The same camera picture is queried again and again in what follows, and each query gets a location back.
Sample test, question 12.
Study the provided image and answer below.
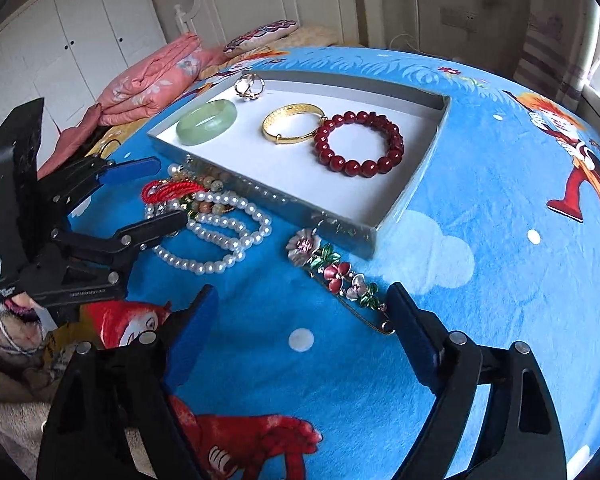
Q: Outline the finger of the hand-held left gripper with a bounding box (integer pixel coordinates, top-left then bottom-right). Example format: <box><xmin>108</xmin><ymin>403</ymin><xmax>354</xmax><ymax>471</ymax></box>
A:
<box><xmin>27</xmin><ymin>209</ymin><xmax>188</xmax><ymax>307</ymax></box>
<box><xmin>37</xmin><ymin>156</ymin><xmax>162</xmax><ymax>221</ymax></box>

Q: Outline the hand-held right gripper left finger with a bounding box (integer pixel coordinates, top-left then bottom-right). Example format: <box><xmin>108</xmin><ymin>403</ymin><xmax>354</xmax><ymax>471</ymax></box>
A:
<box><xmin>37</xmin><ymin>284</ymin><xmax>220</xmax><ymax>480</ymax></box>

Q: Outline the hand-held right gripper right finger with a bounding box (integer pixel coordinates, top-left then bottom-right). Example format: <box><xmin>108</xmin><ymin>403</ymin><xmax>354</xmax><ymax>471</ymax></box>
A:
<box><xmin>387</xmin><ymin>282</ymin><xmax>567</xmax><ymax>480</ymax></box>

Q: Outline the red cord bracelet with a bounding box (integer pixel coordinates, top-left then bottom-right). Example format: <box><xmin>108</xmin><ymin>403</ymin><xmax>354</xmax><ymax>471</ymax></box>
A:
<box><xmin>141</xmin><ymin>179</ymin><xmax>208</xmax><ymax>211</ymax></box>

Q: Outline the white pearl necklace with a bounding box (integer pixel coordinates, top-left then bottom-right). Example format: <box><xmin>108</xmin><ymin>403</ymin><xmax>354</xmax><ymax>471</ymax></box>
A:
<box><xmin>144</xmin><ymin>187</ymin><xmax>273</xmax><ymax>276</ymax></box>

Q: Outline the multicolour stone bead bracelet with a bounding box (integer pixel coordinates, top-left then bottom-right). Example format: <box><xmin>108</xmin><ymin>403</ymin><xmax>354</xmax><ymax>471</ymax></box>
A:
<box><xmin>167</xmin><ymin>162</ymin><xmax>241</xmax><ymax>213</ymax></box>

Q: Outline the pink flower brooch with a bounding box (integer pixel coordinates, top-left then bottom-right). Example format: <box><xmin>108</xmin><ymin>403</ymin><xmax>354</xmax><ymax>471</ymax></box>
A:
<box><xmin>286</xmin><ymin>228</ymin><xmax>396</xmax><ymax>336</ymax></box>

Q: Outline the grey jewelry tray box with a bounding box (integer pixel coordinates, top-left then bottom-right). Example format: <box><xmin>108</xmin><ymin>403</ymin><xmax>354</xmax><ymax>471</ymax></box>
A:
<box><xmin>147</xmin><ymin>70</ymin><xmax>452</xmax><ymax>261</ymax></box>

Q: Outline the yellow daisy bedsheet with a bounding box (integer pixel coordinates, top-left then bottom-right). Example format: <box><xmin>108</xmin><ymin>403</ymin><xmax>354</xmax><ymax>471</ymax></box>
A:
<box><xmin>82</xmin><ymin>122</ymin><xmax>133</xmax><ymax>161</ymax></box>

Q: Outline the green jade bangle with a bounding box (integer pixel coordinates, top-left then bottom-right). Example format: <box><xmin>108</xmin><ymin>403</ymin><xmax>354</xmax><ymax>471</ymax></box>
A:
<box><xmin>176</xmin><ymin>100</ymin><xmax>238</xmax><ymax>147</ymax></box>

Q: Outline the pink folded quilt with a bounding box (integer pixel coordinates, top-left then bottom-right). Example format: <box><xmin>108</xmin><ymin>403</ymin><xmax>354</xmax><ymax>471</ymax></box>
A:
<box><xmin>37</xmin><ymin>32</ymin><xmax>231</xmax><ymax>176</ymax></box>

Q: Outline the blue cartoon printed blanket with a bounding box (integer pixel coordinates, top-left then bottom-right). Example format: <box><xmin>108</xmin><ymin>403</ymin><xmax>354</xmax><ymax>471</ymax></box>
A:
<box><xmin>65</xmin><ymin>46</ymin><xmax>600</xmax><ymax>480</ymax></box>

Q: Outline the gold bangle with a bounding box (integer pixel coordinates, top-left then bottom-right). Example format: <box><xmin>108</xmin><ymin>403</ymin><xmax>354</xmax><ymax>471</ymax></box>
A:
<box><xmin>261</xmin><ymin>103</ymin><xmax>326</xmax><ymax>147</ymax></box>

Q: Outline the white wardrobe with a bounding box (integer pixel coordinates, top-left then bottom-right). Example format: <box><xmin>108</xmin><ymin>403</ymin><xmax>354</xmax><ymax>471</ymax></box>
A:
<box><xmin>0</xmin><ymin>0</ymin><xmax>168</xmax><ymax>126</ymax></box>

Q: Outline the embroidered floral pillow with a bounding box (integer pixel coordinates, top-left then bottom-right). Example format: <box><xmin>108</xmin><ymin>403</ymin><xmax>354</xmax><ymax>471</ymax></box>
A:
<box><xmin>223</xmin><ymin>19</ymin><xmax>301</xmax><ymax>56</ymax></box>

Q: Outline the yellow patterned pillow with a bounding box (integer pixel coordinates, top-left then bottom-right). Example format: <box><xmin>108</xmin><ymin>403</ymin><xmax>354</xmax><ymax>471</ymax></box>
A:
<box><xmin>280</xmin><ymin>25</ymin><xmax>343</xmax><ymax>51</ymax></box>

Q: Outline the printed curtain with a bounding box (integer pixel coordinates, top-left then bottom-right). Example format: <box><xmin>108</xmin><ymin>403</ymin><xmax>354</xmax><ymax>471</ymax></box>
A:
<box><xmin>510</xmin><ymin>0</ymin><xmax>600</xmax><ymax>106</ymax></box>

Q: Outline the white lamp pole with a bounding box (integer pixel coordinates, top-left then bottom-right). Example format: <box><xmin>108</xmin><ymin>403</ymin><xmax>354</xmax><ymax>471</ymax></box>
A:
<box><xmin>409</xmin><ymin>0</ymin><xmax>423</xmax><ymax>51</ymax></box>

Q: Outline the gold crossed ring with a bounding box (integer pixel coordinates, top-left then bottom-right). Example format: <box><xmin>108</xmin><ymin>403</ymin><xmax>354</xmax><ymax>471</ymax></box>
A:
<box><xmin>234</xmin><ymin>74</ymin><xmax>267</xmax><ymax>103</ymax></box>

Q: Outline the dark red bead bracelet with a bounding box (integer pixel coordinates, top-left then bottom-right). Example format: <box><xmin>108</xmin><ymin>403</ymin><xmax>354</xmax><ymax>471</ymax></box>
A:
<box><xmin>312</xmin><ymin>112</ymin><xmax>405</xmax><ymax>177</ymax></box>

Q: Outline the wall socket panel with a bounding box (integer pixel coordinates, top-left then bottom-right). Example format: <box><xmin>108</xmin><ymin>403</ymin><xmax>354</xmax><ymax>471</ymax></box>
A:
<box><xmin>440</xmin><ymin>6</ymin><xmax>481</xmax><ymax>28</ymax></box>

